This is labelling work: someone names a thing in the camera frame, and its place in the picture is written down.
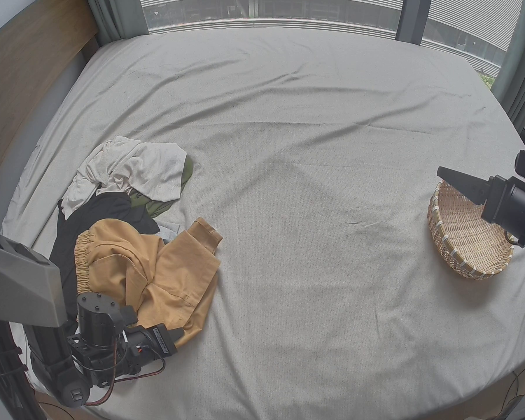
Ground black garment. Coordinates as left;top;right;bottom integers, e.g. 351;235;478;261
48;192;161;323

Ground round woven basket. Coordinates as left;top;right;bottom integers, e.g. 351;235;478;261
428;181;516;281

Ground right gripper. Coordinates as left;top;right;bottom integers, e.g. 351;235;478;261
481;176;525;237

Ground pale grey garment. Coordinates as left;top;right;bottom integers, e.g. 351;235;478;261
72;220;184;386

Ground tan shorts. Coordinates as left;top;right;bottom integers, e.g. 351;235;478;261
73;217;225;350

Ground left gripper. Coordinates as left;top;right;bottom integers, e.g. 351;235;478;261
129;325;186;360

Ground green garment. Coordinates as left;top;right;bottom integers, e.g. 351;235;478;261
127;153;195;218

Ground window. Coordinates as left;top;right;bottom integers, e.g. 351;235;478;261
131;0;525;91

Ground white garment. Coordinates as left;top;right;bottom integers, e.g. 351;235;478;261
62;136;189;218

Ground bed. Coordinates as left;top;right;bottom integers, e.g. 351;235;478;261
0;0;525;420

